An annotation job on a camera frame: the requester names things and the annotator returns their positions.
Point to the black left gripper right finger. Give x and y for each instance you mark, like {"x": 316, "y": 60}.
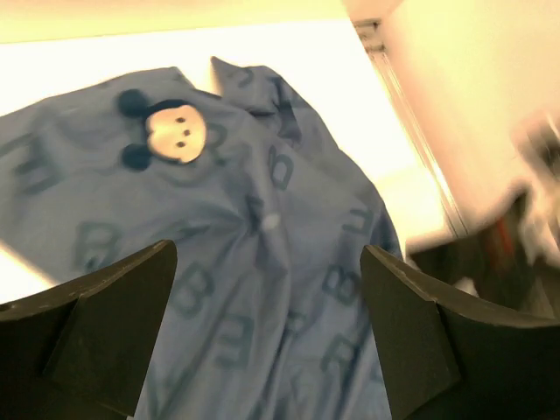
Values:
{"x": 446, "y": 354}

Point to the blue cartoon print pillowcase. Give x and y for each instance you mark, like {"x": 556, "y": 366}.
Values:
{"x": 265, "y": 318}

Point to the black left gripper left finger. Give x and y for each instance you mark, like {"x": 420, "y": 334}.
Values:
{"x": 81, "y": 349}

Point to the aluminium table rail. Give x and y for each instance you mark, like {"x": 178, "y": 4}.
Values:
{"x": 370, "y": 37}

